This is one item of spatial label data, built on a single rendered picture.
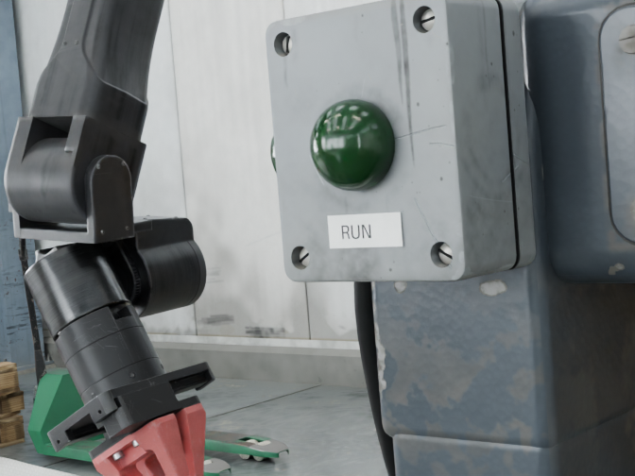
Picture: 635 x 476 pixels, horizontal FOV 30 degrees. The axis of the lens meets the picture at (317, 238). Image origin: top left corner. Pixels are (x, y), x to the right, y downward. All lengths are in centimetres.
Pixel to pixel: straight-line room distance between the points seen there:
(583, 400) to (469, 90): 13
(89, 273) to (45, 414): 523
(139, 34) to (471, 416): 46
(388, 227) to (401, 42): 6
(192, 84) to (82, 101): 711
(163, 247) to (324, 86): 46
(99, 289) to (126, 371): 6
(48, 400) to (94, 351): 528
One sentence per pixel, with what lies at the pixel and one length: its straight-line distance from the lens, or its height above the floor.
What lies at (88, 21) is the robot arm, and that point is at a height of 139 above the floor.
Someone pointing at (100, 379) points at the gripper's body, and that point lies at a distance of 77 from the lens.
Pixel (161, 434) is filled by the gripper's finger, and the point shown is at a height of 112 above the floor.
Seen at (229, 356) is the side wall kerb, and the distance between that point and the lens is 779.
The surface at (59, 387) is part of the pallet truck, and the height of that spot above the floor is 33.
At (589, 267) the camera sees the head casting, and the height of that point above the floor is 124.
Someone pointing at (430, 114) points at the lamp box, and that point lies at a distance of 37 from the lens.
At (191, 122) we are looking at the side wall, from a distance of 790.
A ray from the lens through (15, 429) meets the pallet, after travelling 649.
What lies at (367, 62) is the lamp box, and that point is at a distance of 39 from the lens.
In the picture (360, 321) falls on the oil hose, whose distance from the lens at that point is 47.
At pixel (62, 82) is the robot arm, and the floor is 135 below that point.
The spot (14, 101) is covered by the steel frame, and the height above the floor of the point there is 200.
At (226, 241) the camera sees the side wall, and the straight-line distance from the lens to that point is 773.
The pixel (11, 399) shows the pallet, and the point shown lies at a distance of 649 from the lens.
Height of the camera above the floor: 128
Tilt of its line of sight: 3 degrees down
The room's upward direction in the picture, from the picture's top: 5 degrees counter-clockwise
